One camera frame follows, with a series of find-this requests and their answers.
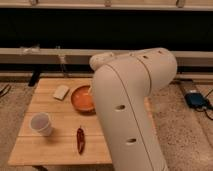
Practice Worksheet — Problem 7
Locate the white ceramic cup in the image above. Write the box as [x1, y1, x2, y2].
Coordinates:
[29, 112, 53, 136]

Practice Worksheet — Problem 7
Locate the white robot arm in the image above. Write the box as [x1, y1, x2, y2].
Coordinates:
[90, 48, 177, 171]

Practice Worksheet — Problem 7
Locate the orange bowl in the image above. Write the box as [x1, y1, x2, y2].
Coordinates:
[71, 85, 94, 113]

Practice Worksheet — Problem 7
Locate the white sponge block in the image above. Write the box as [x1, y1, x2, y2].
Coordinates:
[53, 85, 69, 100]

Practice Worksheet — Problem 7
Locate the red chili pepper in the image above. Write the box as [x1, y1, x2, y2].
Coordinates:
[77, 127, 85, 154]

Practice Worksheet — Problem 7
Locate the wooden table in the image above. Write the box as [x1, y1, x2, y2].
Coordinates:
[8, 78, 111, 166]

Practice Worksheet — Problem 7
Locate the blue device on floor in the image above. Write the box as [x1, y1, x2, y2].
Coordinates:
[184, 93, 206, 108]

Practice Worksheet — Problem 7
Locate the metal rail frame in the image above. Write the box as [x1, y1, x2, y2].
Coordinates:
[0, 48, 213, 67]

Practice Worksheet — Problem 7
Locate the black frame foot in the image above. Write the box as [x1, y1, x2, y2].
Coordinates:
[28, 71, 40, 87]

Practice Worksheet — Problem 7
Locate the black cable left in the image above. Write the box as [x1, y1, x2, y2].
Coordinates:
[0, 83, 12, 98]

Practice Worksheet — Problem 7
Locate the black cable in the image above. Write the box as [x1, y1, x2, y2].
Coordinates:
[0, 83, 12, 98]
[195, 89, 213, 121]

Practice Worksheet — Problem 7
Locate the black cable right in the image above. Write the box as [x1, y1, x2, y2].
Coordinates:
[195, 89, 213, 121]

